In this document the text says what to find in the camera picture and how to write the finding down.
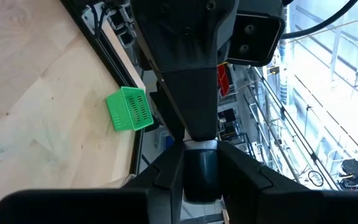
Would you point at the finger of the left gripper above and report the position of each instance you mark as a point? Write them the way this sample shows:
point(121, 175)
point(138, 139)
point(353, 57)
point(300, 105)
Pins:
point(166, 112)
point(191, 62)

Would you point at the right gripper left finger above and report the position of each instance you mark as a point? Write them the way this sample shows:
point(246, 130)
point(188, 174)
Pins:
point(89, 205)

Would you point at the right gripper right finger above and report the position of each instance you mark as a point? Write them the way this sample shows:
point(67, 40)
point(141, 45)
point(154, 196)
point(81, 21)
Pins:
point(291, 207)

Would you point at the green plastic basket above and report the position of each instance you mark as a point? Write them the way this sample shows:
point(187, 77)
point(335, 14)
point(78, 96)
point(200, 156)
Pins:
point(129, 109)

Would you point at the red bin shelf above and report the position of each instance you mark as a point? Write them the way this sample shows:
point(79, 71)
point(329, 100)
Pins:
point(223, 79)

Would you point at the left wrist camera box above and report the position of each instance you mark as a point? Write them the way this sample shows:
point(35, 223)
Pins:
point(255, 39)

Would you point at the black aluminium table frame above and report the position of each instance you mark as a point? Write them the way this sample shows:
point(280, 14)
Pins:
point(110, 62)

